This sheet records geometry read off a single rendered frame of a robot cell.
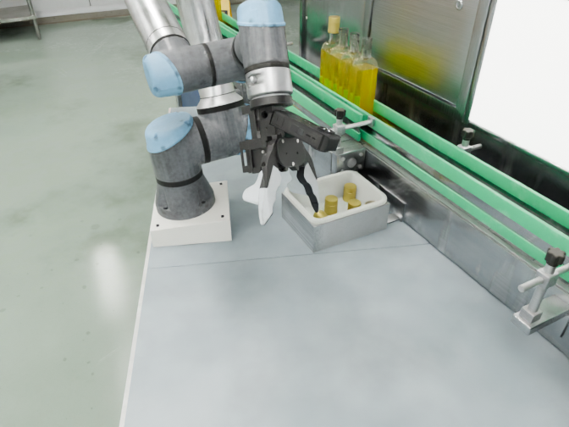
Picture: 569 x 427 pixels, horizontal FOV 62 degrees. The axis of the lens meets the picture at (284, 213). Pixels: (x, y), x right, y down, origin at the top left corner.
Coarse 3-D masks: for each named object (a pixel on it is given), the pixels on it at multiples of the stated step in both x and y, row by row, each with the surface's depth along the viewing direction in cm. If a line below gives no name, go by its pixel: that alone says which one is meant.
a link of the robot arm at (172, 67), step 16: (128, 0) 90; (144, 0) 87; (160, 0) 88; (144, 16) 86; (160, 16) 85; (144, 32) 85; (160, 32) 83; (176, 32) 83; (160, 48) 81; (176, 48) 81; (192, 48) 81; (208, 48) 81; (144, 64) 81; (160, 64) 79; (176, 64) 79; (192, 64) 80; (208, 64) 81; (160, 80) 79; (176, 80) 80; (192, 80) 81; (208, 80) 83; (160, 96) 82
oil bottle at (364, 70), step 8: (360, 56) 131; (352, 64) 133; (360, 64) 130; (368, 64) 130; (376, 64) 131; (352, 72) 134; (360, 72) 131; (368, 72) 131; (376, 72) 133; (352, 80) 135; (360, 80) 132; (368, 80) 133; (352, 88) 136; (360, 88) 133; (368, 88) 134; (352, 96) 137; (360, 96) 134; (368, 96) 136; (360, 104) 136; (368, 104) 137; (368, 112) 139
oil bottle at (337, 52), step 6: (336, 48) 139; (342, 48) 138; (348, 48) 139; (330, 54) 142; (336, 54) 139; (342, 54) 138; (330, 60) 143; (336, 60) 140; (330, 66) 144; (336, 66) 141; (330, 72) 144; (336, 72) 141; (330, 78) 145; (336, 78) 142; (330, 84) 146; (336, 84) 143; (336, 90) 144
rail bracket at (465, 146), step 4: (464, 128) 113; (468, 128) 113; (464, 132) 112; (468, 132) 112; (472, 132) 112; (464, 136) 113; (468, 136) 112; (472, 136) 113; (464, 140) 113; (468, 140) 113; (460, 144) 115; (464, 144) 114; (468, 144) 114; (480, 144) 117; (464, 148) 114; (468, 148) 114; (472, 148) 116; (476, 148) 117; (468, 152) 115
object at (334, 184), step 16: (336, 176) 129; (352, 176) 130; (288, 192) 121; (320, 192) 128; (336, 192) 131; (368, 192) 125; (304, 208) 115; (320, 208) 128; (352, 208) 115; (368, 208) 117
